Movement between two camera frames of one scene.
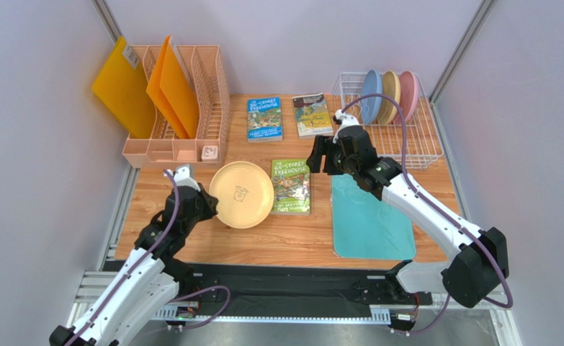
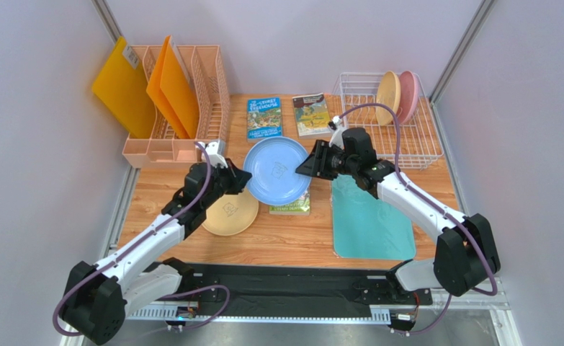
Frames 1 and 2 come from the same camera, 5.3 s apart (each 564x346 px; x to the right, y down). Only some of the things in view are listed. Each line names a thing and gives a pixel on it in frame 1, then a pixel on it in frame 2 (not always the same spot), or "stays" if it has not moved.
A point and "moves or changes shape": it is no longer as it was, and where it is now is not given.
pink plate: (408, 94) stays
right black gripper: (327, 156) stays
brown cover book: (312, 115) stays
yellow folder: (120, 90) stays
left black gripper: (210, 202) -> (238, 178)
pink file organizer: (204, 71) stays
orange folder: (171, 86) stays
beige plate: (245, 194) moves or changes shape
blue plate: (371, 107) -> (273, 162)
